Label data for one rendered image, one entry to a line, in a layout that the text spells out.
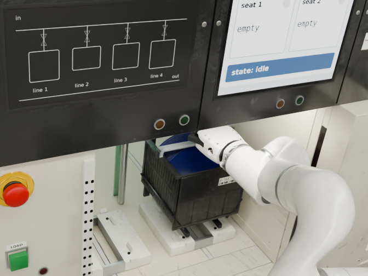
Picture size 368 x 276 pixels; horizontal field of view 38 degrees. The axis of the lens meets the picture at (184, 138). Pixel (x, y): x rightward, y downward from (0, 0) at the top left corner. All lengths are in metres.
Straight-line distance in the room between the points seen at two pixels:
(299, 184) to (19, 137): 0.45
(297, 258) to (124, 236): 0.76
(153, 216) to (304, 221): 0.78
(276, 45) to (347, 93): 0.26
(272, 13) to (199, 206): 0.63
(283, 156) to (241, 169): 0.15
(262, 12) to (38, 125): 0.42
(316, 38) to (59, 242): 0.62
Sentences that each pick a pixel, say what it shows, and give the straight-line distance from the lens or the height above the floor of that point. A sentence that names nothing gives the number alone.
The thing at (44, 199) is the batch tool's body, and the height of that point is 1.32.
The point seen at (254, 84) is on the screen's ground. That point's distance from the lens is 1.02.
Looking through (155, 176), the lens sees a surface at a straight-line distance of 1.47.
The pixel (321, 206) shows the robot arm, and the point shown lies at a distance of 0.86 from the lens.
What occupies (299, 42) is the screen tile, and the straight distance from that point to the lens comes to 1.05.
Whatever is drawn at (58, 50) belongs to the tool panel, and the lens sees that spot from 0.81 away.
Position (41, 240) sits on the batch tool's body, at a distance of 1.01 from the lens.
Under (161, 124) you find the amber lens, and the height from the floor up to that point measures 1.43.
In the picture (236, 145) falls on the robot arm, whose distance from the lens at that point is 1.26.
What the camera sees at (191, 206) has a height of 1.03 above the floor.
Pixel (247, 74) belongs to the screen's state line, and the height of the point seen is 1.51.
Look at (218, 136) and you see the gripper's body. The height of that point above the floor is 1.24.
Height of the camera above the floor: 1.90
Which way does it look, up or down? 31 degrees down
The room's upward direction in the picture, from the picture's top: 8 degrees clockwise
